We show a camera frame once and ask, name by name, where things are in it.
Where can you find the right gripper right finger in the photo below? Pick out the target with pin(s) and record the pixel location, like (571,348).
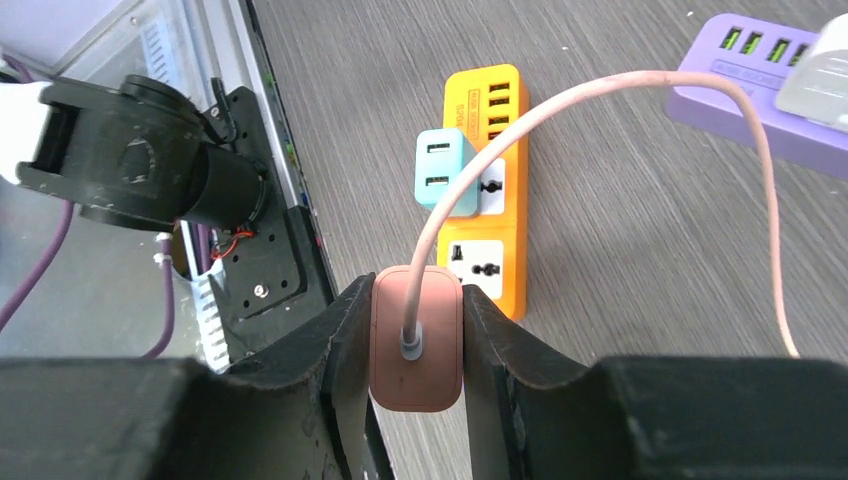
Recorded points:
(534,413)

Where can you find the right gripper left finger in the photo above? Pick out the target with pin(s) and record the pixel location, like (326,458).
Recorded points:
(79,418)

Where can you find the salmon pink charger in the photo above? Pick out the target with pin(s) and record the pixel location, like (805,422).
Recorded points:
(416,367)

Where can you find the teal charger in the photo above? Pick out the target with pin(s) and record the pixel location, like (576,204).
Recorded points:
(440,156)

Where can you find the white adapter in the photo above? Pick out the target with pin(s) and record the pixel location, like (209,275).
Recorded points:
(816,89)

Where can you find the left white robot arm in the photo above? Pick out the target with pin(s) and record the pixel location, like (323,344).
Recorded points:
(141,156)

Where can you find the orange power strip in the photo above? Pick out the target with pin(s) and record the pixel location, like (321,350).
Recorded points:
(490,249)

